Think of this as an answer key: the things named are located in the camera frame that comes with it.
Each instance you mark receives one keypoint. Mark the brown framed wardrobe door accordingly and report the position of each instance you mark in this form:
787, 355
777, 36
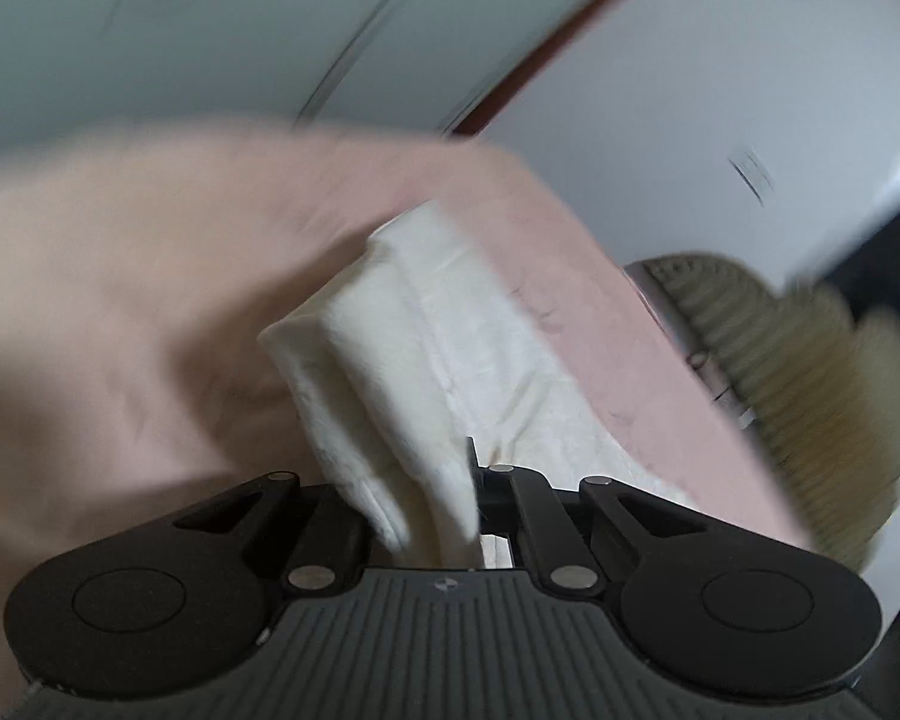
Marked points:
67, 64

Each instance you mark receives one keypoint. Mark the olive green padded headboard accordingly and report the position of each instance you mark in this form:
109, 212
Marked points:
823, 386

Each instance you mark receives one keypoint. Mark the dark aluminium frame window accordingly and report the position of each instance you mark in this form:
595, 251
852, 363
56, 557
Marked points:
860, 258

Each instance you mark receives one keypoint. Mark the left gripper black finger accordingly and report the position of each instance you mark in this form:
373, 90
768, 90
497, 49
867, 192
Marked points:
496, 504

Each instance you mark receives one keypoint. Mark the pink bed sheet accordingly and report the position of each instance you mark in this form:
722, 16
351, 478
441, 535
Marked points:
138, 266

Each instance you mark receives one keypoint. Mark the white textured pants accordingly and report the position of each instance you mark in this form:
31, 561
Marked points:
413, 365

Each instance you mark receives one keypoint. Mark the white wall socket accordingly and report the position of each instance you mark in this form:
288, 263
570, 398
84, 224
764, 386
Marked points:
753, 173

